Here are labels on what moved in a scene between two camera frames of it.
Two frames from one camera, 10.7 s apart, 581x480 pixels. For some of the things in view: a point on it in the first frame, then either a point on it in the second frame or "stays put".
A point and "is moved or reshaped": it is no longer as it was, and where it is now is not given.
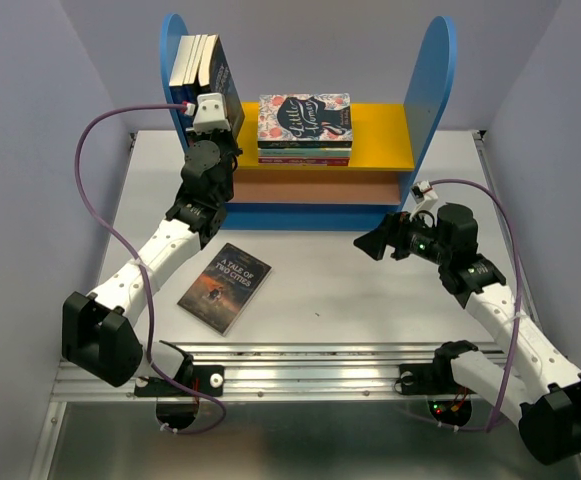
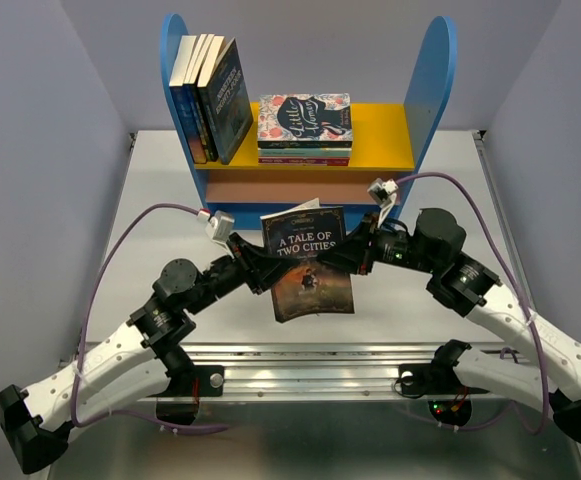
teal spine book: (307, 151) stays put
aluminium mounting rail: (282, 371) stays put
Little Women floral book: (304, 120) stays put
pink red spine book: (303, 161) stays put
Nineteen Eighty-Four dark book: (215, 76) is moved or reshaped
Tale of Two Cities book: (225, 288) to (313, 284)
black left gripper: (226, 136) to (245, 256)
